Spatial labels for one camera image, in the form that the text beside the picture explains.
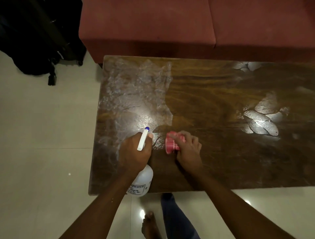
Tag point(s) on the red checked cloth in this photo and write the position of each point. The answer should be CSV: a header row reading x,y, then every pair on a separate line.
x,y
171,145

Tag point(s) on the black bag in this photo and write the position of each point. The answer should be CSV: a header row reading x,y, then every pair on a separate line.
x,y
27,44

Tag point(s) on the clear spray bottle blue nozzle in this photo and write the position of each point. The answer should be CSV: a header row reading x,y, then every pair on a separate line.
x,y
141,183

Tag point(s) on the person's left foot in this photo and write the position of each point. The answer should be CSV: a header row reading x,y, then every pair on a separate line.
x,y
150,226

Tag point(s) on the person's left hand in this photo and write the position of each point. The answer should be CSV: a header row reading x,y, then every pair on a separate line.
x,y
131,157

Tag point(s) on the person's right jeans leg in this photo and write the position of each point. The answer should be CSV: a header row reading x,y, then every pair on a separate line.
x,y
179,219

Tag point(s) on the red fabric sofa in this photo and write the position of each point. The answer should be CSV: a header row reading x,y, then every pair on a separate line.
x,y
172,24

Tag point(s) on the brown marbled wooden table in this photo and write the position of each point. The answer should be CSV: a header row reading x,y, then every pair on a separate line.
x,y
209,103

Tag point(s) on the person's right hand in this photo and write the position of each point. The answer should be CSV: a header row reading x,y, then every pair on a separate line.
x,y
190,152

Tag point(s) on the person's left forearm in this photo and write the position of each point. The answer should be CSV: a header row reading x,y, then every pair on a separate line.
x,y
98,209

